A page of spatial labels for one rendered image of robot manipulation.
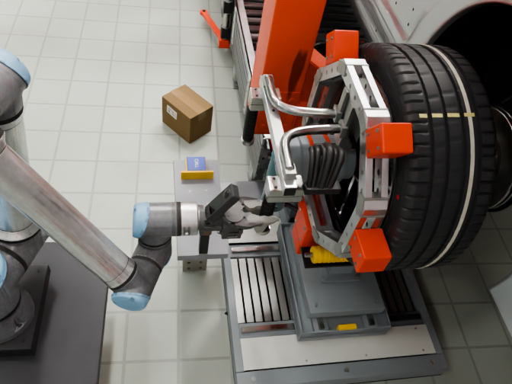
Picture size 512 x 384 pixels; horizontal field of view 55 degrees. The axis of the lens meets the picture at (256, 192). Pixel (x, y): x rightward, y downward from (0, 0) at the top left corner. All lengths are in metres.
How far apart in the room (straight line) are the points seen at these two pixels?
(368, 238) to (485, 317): 1.26
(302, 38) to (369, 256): 0.79
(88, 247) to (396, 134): 0.74
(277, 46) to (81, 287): 1.04
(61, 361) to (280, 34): 1.23
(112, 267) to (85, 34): 2.29
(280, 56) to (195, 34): 1.70
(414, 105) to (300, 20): 0.58
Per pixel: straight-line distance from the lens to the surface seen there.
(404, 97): 1.22
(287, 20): 1.64
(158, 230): 1.25
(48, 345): 1.72
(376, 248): 1.25
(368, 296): 1.97
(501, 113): 1.61
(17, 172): 1.11
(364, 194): 1.20
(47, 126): 2.74
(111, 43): 3.25
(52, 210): 1.14
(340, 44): 1.44
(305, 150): 1.36
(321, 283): 1.93
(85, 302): 1.76
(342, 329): 1.93
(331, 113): 1.35
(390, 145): 1.12
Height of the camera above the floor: 1.86
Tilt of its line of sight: 50 degrees down
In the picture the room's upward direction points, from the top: 13 degrees clockwise
